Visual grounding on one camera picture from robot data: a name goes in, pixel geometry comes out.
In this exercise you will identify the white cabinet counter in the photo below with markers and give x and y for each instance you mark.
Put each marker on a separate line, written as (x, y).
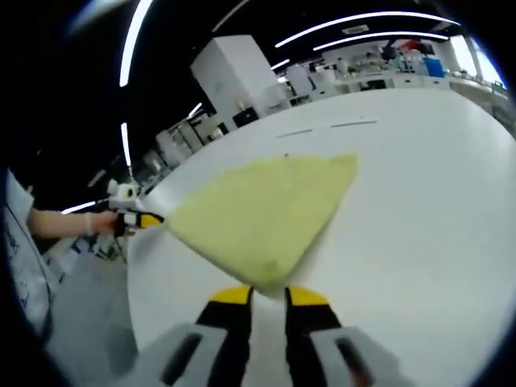
(407, 80)

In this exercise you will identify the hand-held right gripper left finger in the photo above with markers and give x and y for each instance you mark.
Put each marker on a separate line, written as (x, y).
(201, 354)

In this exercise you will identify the yellow blue grey garment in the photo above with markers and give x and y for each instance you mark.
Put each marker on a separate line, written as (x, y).
(262, 213)

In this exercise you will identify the white square pillar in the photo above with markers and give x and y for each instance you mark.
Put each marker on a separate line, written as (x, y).
(238, 72)

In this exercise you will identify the black cabinet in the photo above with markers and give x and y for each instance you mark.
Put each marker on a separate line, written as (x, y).
(245, 118)

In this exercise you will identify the blue bin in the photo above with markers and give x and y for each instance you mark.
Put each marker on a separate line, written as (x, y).
(436, 67)

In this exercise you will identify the person's left hand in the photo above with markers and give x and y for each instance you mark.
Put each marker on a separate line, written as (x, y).
(101, 223)

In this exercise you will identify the person's white shirt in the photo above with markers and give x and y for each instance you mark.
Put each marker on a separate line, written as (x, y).
(22, 262)

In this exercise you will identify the white ceiling light strip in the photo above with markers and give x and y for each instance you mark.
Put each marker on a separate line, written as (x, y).
(78, 207)
(363, 17)
(131, 44)
(379, 36)
(126, 143)
(196, 109)
(280, 64)

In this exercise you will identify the ceiling air vent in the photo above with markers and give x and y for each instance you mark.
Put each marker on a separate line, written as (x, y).
(355, 29)

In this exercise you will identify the white tall cabinet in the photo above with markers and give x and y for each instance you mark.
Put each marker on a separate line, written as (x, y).
(300, 80)

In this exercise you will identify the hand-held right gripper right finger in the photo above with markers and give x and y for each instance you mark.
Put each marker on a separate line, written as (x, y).
(318, 354)

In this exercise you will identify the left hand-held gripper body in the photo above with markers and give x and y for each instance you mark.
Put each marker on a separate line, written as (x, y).
(125, 195)

